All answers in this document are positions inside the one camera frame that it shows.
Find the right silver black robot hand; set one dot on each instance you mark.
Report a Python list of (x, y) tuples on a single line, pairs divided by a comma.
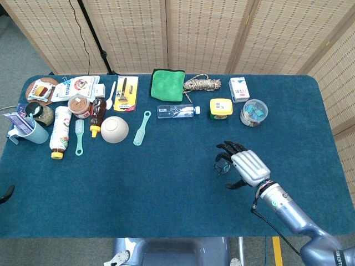
[(251, 166)]

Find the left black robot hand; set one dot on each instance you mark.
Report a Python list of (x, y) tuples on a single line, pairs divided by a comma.
[(9, 193)]

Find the thin-framed eyeglasses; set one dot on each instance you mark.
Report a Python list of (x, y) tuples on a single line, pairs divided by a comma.
[(222, 168)]

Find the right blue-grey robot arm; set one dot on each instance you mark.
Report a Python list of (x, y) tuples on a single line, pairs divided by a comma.
[(291, 213)]

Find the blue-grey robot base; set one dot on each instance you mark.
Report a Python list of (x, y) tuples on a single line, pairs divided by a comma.
[(172, 249)]

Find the clear jar of binder clips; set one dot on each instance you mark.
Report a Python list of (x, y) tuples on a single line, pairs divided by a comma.
[(253, 113)]

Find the light blue mug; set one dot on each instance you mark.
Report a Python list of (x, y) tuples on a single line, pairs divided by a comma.
[(38, 135)]

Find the yellow lidded container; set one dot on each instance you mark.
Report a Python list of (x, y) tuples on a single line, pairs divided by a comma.
[(221, 106)]

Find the purple toothpaste box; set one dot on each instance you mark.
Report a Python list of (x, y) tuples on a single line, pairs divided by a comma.
[(16, 120)]

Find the white blue carton box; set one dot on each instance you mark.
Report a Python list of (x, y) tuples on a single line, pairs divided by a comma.
[(239, 90)]

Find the white drink bottle yellow cap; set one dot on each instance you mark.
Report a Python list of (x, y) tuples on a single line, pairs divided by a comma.
[(61, 130)]

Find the white metal table leg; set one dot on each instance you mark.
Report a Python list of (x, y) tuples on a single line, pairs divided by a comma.
[(241, 249)]

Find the herb jar with black lid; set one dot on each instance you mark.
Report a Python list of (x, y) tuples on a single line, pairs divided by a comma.
[(45, 115)]

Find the dark blue small pack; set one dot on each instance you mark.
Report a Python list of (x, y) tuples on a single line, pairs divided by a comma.
[(20, 107)]

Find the yellow floor tape strip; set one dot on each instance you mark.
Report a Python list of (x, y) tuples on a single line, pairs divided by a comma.
[(277, 249)]

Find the clear plastic water bottle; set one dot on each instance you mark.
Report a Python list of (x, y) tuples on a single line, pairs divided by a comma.
[(177, 111)]

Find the mint green brush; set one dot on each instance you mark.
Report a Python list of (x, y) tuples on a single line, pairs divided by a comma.
[(79, 128), (138, 137)]

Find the bamboo folding screen panel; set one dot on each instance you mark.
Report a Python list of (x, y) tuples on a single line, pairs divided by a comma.
[(205, 33), (50, 27), (338, 77), (348, 155), (133, 33), (285, 33)]

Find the red yellow snack packet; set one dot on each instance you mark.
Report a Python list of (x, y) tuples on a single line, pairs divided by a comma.
[(40, 90)]

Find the red jar with brown lid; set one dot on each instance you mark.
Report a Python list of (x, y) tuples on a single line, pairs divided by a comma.
[(79, 105)]

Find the teal blue tablecloth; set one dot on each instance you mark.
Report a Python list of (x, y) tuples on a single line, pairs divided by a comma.
[(138, 194)]

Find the green microfiber cloth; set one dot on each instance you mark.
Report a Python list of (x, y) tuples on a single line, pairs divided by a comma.
[(166, 84)]

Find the amber bottle with yellow cap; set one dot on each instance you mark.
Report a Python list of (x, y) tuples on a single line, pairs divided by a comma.
[(97, 113)]

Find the round cork coaster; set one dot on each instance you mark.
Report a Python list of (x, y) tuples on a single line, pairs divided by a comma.
[(52, 81)]

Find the beige upturned bowl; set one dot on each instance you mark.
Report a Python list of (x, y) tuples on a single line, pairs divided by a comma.
[(114, 129)]

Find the blue binder clip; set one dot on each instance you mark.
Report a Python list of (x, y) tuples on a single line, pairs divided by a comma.
[(66, 81)]

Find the white printed pouch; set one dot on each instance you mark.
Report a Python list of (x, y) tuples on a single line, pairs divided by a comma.
[(80, 86)]

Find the white plastic spoon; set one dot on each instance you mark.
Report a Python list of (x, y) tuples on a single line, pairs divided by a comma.
[(109, 104)]

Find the small white box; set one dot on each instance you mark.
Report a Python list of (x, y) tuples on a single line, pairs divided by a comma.
[(100, 90)]

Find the razor in yellow card pack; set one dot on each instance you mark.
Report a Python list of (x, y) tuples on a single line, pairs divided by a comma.
[(126, 94)]

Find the black tripod pole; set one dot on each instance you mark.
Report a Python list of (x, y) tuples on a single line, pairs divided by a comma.
[(95, 38)]

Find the white perforated bracket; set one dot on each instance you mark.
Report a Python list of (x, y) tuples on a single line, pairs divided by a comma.
[(119, 257), (235, 262)]

